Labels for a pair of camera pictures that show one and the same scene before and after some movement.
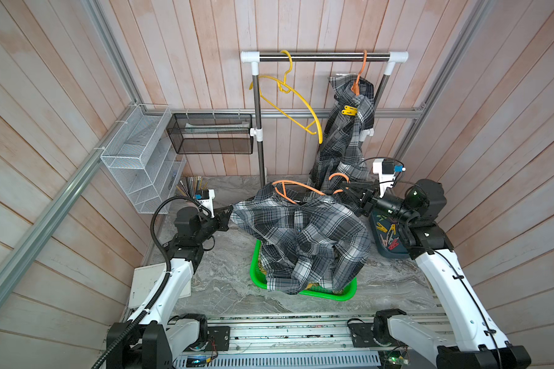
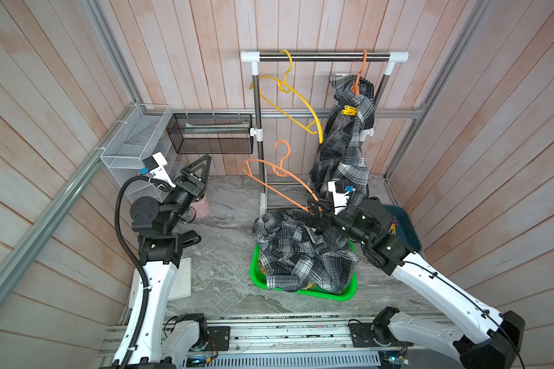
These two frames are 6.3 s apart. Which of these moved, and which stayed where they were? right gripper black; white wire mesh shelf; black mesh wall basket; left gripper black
Moved: right gripper black; left gripper black
Stayed: white wire mesh shelf; black mesh wall basket
